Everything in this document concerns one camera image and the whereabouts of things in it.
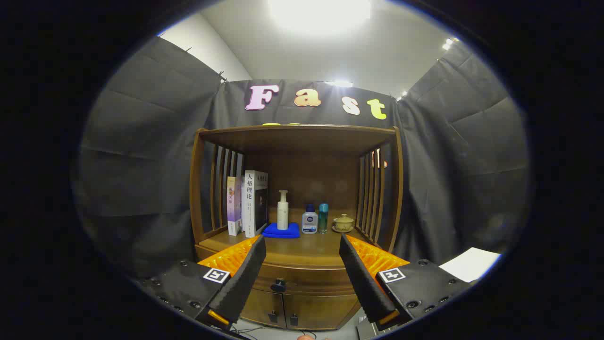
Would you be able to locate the white bottle with blue cap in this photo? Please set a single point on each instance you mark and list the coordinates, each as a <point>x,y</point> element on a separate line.
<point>309,223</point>

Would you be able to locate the yellow lidded tea cup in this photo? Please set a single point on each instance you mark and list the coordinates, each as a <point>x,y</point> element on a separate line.
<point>343,222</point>

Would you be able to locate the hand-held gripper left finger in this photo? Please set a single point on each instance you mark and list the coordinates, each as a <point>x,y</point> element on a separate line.
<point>243,278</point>

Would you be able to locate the wooden drawer with black knob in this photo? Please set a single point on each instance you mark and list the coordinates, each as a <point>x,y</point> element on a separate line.
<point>311,277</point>

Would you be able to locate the brown wooden cabinet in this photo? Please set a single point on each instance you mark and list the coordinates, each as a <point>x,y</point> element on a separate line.
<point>302,138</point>

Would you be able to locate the blue folded cloth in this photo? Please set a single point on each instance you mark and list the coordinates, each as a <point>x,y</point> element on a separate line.
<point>281,232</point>

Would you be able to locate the white book with portrait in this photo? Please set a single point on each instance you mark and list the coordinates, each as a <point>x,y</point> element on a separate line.
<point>252,203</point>

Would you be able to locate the purple paperback book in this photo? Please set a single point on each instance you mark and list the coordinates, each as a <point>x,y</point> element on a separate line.
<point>233,208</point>

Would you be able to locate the cream pump bottle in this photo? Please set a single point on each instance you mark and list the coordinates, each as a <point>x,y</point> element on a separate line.
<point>282,215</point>

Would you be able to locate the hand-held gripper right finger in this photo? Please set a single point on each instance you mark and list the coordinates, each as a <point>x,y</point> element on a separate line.
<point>363,278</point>

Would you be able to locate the yellow saucer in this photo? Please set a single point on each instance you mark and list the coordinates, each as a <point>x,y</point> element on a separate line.
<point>342,231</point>

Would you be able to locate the wooden cabinet door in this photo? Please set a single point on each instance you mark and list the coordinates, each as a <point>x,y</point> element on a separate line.
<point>262,304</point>
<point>321,309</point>

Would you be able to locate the wooden countertop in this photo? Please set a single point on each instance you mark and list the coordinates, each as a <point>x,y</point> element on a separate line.
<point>306,248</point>

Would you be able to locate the white grey side cabinet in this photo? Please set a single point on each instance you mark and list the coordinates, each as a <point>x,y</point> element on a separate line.
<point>472,264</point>

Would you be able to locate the teal slim bottle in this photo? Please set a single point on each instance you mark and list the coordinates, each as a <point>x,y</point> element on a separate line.
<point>323,219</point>

